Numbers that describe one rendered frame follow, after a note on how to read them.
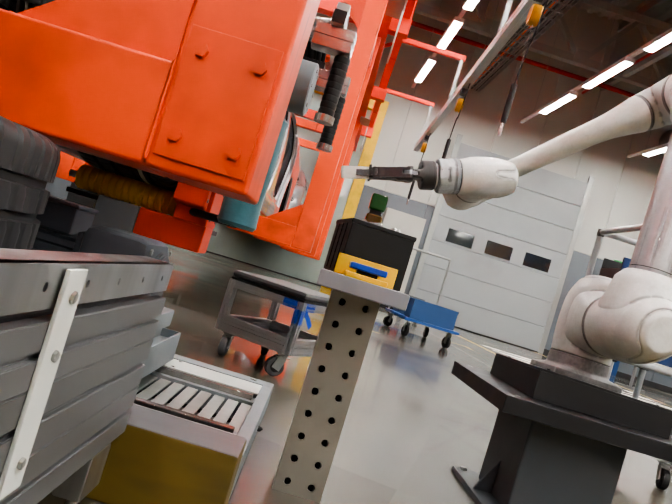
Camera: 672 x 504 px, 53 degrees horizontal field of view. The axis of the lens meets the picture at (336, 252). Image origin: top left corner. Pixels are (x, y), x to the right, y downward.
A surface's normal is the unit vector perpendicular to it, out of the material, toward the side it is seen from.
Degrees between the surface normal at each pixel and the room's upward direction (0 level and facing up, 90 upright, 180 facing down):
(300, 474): 90
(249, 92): 90
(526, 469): 90
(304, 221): 90
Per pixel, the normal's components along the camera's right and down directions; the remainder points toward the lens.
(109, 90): 0.02, -0.02
